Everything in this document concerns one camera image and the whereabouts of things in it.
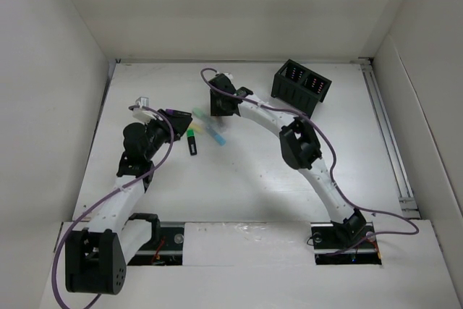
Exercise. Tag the yellow pastel highlighter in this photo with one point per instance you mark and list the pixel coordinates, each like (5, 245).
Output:
(197, 128)

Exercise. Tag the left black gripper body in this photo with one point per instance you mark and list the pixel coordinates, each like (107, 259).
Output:
(176, 134)

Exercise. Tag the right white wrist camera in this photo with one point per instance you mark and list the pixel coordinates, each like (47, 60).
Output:
(228, 75)

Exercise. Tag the black green-capped highlighter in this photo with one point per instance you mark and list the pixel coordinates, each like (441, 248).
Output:
(192, 146)

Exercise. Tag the black purple-capped marker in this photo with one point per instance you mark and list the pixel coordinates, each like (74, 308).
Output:
(178, 113)

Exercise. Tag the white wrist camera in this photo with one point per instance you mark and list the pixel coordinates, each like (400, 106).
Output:
(228, 75)
(141, 112)

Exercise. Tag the black two-compartment organizer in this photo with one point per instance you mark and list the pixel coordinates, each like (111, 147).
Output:
(299, 86)

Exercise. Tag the blue pastel highlighter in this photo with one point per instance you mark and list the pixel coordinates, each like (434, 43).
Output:
(215, 135)

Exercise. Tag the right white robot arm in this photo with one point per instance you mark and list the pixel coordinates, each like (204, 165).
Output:
(300, 150)

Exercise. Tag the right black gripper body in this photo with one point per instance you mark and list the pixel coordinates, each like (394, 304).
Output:
(217, 107)

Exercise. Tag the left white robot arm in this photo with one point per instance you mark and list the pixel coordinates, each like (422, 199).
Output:
(96, 256)

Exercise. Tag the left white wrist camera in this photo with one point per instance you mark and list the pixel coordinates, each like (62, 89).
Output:
(141, 112)

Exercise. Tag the green pastel highlighter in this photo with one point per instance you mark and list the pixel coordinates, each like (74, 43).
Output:
(201, 115)

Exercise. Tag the aluminium side rail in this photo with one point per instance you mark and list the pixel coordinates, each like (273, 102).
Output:
(405, 195)

